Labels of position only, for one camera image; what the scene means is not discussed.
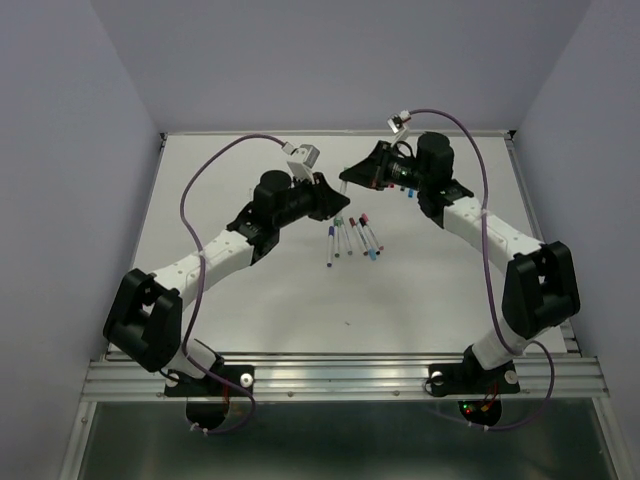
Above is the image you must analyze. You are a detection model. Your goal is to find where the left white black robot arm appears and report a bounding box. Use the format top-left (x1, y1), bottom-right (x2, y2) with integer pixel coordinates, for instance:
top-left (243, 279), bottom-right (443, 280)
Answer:
top-left (103, 170), bottom-right (350, 394)

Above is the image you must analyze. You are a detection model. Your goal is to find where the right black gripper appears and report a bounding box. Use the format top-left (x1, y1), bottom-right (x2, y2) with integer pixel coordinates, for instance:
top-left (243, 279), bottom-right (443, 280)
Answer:
top-left (342, 138), bottom-right (431, 190)

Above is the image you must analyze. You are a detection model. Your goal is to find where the grey green marker pen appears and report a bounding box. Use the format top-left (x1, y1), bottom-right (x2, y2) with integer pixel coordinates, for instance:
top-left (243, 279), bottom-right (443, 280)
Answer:
top-left (337, 216), bottom-right (353, 256)

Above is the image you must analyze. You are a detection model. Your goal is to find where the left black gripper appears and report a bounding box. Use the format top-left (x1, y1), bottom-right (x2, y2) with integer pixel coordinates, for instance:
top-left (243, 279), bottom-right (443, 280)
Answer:
top-left (274, 172), bottom-right (349, 230)

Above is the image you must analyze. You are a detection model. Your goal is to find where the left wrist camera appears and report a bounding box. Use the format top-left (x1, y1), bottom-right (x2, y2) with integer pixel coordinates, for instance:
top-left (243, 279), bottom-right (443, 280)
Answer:
top-left (282, 142), bottom-right (320, 177)

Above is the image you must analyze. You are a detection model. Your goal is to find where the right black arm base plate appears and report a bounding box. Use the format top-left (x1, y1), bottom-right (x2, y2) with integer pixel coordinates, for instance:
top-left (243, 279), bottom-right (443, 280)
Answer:
top-left (423, 362), bottom-right (520, 398)

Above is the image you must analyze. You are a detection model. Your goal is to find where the dark red marker pen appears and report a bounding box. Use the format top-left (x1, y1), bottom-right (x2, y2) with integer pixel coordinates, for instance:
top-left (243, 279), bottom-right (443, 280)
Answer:
top-left (349, 217), bottom-right (369, 256)

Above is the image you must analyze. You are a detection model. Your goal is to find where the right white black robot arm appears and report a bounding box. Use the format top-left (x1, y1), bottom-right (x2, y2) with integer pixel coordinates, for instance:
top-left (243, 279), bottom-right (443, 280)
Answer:
top-left (340, 132), bottom-right (581, 390)

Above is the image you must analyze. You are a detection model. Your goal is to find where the dark blue marker pen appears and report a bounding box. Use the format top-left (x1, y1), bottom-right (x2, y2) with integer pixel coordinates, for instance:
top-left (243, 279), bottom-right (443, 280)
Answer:
top-left (326, 225), bottom-right (335, 268)

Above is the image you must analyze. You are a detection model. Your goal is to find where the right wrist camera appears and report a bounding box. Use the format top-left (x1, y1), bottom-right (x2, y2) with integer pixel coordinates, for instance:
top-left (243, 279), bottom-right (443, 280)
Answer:
top-left (387, 110), bottom-right (411, 134)

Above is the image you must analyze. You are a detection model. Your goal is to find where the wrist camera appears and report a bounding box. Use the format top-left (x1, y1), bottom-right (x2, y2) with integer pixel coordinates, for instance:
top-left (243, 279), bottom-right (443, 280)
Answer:
top-left (282, 142), bottom-right (320, 177)
top-left (387, 110), bottom-right (411, 134)

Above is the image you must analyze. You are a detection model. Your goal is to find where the black marker pen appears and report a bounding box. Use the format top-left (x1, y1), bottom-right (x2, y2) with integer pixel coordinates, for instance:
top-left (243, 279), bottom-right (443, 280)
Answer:
top-left (359, 217), bottom-right (382, 255)

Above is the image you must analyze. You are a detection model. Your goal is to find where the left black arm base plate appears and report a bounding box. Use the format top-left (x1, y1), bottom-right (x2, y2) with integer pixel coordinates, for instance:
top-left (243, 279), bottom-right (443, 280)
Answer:
top-left (164, 364), bottom-right (255, 398)

